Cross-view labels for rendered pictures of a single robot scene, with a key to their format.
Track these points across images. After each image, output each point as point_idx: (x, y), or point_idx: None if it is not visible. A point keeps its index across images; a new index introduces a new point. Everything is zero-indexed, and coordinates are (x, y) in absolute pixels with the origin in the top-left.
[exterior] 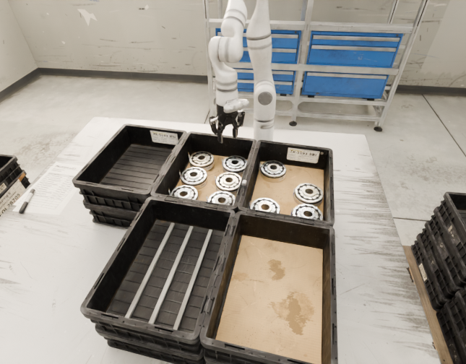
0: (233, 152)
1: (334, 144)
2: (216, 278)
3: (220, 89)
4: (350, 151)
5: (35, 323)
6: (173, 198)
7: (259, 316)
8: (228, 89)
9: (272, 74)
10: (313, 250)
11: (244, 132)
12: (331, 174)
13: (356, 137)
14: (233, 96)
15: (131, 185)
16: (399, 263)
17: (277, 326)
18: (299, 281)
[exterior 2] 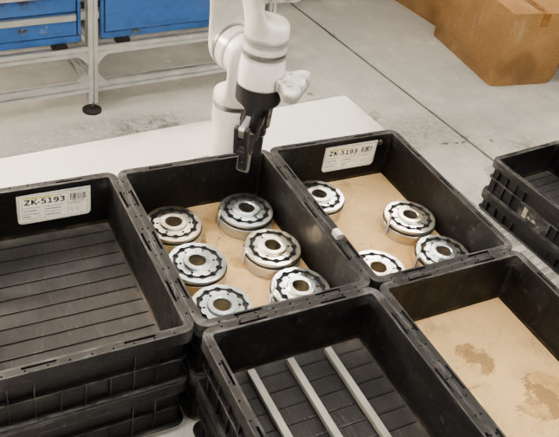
0: (217, 191)
1: (316, 125)
2: (467, 401)
3: (267, 60)
4: (350, 130)
5: None
6: (254, 314)
7: (523, 434)
8: (282, 57)
9: (243, 9)
10: (490, 305)
11: (136, 148)
12: (435, 172)
13: (337, 103)
14: (284, 68)
15: (70, 342)
16: (552, 280)
17: (554, 433)
18: (516, 357)
